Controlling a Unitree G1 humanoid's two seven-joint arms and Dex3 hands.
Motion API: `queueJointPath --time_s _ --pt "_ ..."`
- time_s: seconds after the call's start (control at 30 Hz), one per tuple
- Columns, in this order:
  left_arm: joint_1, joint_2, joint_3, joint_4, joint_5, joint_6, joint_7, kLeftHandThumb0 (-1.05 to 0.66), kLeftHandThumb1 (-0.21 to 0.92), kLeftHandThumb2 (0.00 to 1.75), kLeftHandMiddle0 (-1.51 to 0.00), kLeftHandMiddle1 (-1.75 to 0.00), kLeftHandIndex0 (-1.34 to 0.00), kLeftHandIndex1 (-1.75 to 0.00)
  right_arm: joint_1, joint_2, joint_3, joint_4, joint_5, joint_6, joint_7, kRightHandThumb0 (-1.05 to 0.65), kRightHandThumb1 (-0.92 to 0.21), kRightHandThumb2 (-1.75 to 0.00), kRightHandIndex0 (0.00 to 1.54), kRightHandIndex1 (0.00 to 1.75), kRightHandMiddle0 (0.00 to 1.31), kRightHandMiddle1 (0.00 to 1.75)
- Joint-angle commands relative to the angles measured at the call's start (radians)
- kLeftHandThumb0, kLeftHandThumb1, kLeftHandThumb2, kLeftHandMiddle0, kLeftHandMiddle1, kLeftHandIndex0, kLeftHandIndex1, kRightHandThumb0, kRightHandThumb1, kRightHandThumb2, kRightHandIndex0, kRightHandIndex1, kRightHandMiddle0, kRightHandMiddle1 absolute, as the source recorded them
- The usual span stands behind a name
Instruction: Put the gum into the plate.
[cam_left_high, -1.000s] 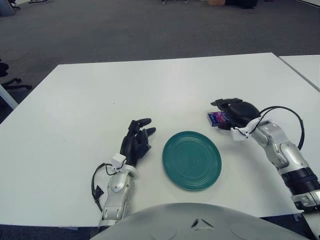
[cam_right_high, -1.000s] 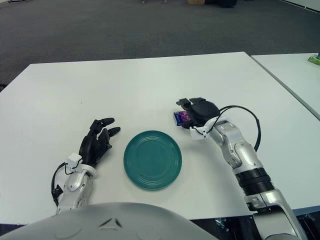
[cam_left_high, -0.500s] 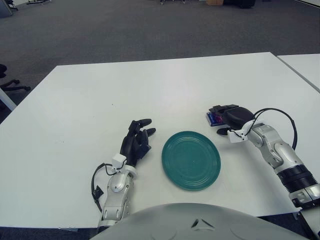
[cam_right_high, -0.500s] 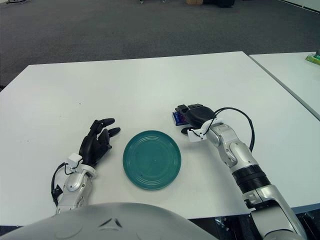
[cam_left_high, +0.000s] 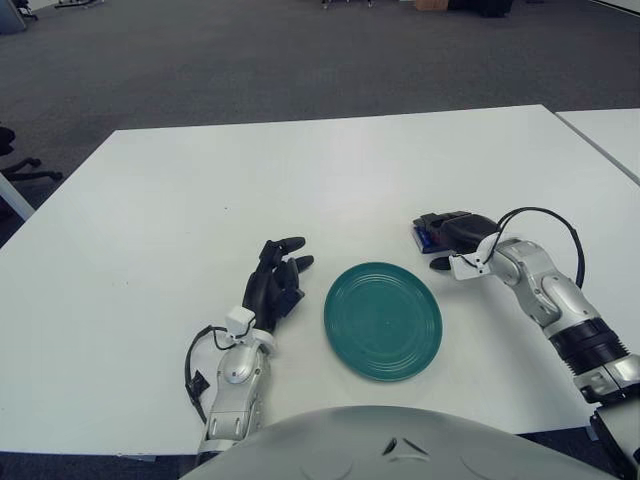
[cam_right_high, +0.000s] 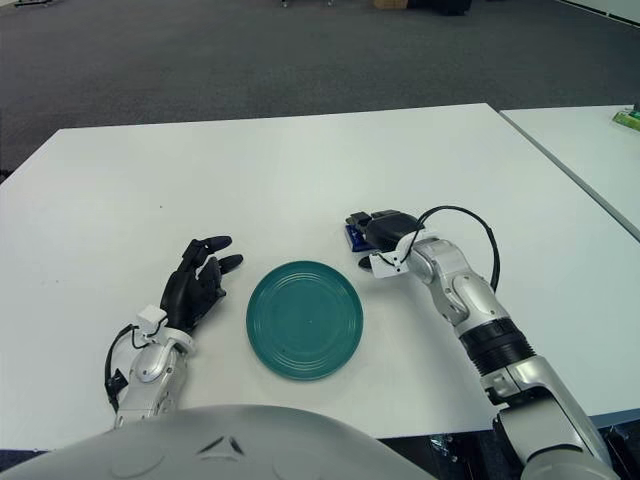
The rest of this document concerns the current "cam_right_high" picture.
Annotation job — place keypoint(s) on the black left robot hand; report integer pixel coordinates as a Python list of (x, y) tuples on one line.
[(190, 295)]

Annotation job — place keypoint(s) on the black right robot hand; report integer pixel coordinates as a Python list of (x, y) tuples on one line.
[(387, 227)]

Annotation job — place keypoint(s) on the blue purple gum pack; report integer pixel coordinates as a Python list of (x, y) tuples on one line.
[(357, 243)]

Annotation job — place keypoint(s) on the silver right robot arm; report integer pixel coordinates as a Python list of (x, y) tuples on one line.
[(475, 300)]

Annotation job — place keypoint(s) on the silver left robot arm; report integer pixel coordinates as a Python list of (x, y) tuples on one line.
[(150, 370)]

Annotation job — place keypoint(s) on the teal green round plate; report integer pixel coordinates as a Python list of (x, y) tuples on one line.
[(305, 322)]

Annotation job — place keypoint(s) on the silver robot torso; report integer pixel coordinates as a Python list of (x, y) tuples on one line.
[(210, 450)]

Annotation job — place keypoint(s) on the brown cardboard box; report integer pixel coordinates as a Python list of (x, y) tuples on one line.
[(390, 3)]

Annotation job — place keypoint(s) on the black background furniture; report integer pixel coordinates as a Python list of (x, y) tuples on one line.
[(440, 4)]

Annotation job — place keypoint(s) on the small green box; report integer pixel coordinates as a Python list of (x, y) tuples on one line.
[(627, 119)]

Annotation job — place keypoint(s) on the metal table frame base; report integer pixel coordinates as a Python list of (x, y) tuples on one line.
[(445, 447), (622, 442)]

